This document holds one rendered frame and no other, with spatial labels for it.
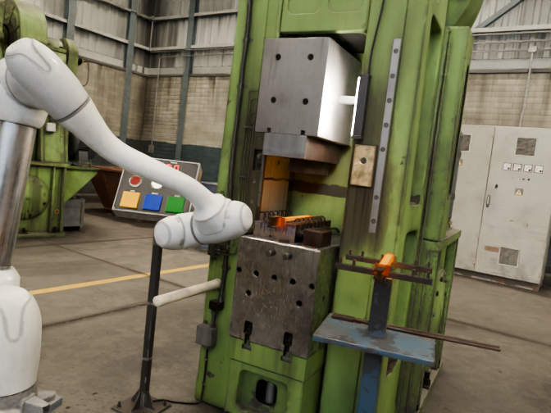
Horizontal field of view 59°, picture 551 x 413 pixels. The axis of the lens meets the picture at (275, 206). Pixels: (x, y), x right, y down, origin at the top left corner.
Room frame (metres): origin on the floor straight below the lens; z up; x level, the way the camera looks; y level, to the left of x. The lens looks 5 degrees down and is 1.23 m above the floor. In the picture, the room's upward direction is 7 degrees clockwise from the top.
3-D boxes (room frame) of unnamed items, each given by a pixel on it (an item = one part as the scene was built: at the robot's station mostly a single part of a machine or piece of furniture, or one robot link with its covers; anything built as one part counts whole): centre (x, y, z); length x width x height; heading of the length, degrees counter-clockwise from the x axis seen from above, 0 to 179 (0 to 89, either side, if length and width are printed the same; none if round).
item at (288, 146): (2.25, -0.10, 1.32); 0.42 x 0.20 x 0.10; 153
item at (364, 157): (2.03, -0.35, 1.27); 0.09 x 0.02 x 0.17; 63
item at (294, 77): (2.23, -0.14, 1.56); 0.42 x 0.39 x 0.40; 153
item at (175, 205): (2.11, 0.44, 1.01); 0.07 x 0.05 x 0.07; 88
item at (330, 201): (2.51, -0.28, 1.37); 0.41 x 0.10 x 0.91; 63
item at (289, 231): (2.25, -0.10, 0.96); 0.42 x 0.20 x 0.09; 153
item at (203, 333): (2.32, 0.26, 0.36); 0.09 x 0.07 x 0.12; 63
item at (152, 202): (2.11, 0.54, 1.01); 0.07 x 0.05 x 0.07; 88
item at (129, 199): (2.11, 0.64, 1.01); 0.07 x 0.05 x 0.07; 88
